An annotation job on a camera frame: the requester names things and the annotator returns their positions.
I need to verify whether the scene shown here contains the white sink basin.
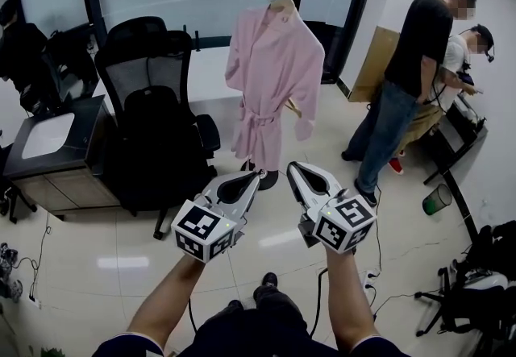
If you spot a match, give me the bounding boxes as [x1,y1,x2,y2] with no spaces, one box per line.
[20,111,77,160]

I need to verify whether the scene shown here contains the pink robe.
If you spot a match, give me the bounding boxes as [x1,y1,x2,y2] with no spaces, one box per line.
[224,4,327,171]

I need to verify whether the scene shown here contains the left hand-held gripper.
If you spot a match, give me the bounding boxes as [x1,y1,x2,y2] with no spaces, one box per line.
[171,170,262,264]

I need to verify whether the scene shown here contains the black sink cabinet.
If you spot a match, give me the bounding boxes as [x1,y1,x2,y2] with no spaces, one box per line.
[2,95,122,222]

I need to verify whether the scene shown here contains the black chair base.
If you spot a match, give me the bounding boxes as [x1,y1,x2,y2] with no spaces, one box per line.
[414,265,516,339]

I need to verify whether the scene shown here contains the person's dark shirt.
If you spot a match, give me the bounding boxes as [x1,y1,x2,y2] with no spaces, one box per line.
[91,330,413,357]

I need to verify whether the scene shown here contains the person's black trousers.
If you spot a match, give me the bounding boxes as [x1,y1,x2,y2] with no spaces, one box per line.
[193,285,312,351]

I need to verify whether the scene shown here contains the black mesh office chair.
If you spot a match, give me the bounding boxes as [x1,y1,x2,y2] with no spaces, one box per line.
[94,16,222,242]

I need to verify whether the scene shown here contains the black table frame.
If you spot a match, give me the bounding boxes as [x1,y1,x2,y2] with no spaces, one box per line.
[422,97,489,239]

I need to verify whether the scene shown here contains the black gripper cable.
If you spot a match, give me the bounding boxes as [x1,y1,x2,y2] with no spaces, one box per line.
[186,297,199,335]
[307,266,328,339]

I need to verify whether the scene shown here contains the person's left forearm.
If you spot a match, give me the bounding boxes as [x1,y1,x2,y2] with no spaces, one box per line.
[125,252,203,339]

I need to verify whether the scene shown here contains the brown cardboard sheet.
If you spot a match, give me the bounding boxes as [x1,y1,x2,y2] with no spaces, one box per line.
[348,25,401,103]

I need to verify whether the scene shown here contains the green mesh waste bin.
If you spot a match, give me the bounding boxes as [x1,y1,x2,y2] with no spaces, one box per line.
[422,183,453,216]

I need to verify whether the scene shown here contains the black backpack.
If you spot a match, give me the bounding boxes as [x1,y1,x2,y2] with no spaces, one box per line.
[123,85,191,173]

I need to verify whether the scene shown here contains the black power strip cable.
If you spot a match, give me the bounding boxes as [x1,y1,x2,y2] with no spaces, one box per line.
[15,222,54,301]

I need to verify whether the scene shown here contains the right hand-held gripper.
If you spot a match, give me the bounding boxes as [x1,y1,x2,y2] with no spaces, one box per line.
[286,161,378,255]

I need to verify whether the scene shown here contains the person's right forearm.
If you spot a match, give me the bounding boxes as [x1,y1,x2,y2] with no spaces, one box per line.
[323,245,383,353]

